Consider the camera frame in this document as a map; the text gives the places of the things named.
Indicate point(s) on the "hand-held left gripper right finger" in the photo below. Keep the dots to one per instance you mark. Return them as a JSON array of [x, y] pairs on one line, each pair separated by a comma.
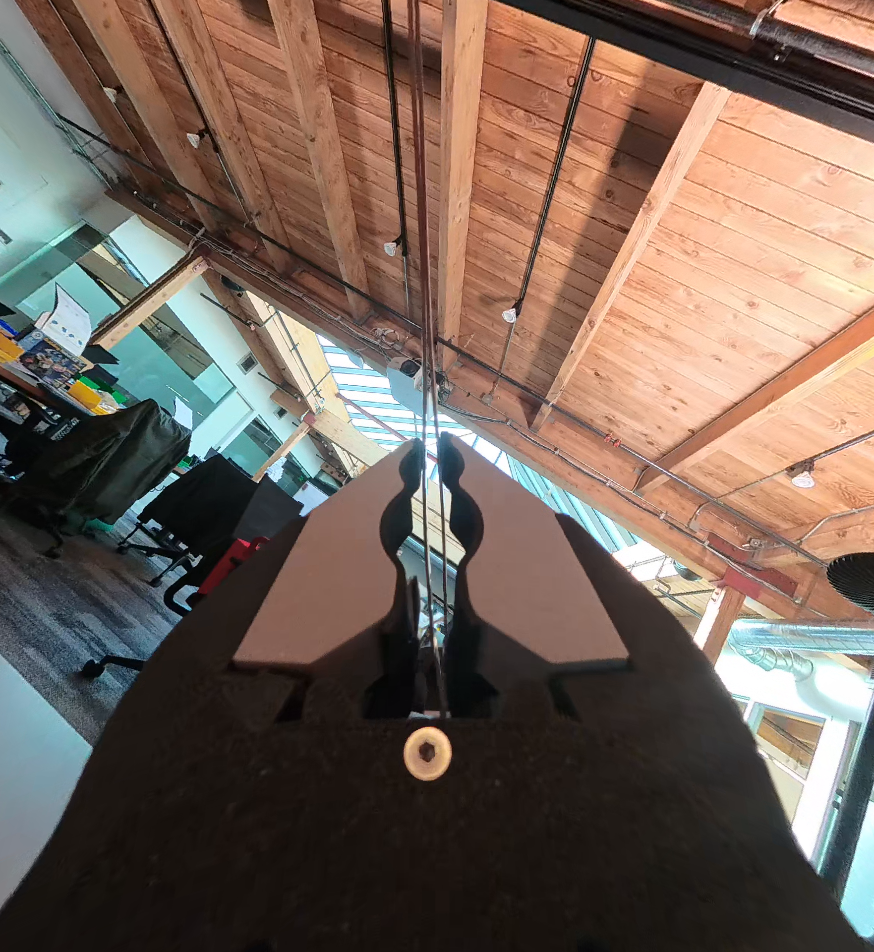
[[541, 587]]

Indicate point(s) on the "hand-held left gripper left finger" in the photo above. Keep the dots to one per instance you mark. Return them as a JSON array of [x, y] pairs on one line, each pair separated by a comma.
[[318, 587]]

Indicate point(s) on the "metal tweezers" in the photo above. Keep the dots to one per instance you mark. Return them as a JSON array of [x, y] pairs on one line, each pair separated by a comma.
[[418, 186]]

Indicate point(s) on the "red felt bag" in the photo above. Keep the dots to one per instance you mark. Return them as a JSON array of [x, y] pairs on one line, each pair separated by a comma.
[[232, 565]]

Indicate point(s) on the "black jacket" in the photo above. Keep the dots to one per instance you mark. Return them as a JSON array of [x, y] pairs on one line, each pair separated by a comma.
[[214, 498]]

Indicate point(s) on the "black office chair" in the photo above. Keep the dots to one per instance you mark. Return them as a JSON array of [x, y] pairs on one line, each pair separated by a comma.
[[13, 446], [117, 663]]

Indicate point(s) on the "dark green jacket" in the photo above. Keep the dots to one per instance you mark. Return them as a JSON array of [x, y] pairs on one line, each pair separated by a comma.
[[109, 454]]

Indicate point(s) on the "colourful toy box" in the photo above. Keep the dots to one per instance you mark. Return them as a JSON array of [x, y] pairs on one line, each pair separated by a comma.
[[50, 364]]

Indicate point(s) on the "white paper poster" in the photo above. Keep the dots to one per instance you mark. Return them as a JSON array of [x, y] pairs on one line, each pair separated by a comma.
[[65, 320]]

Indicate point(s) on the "white security camera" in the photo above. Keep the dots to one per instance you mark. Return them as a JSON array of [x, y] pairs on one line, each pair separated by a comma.
[[405, 375]]

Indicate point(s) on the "silver ventilation duct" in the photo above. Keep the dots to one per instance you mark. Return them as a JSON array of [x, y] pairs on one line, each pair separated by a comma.
[[794, 647]]

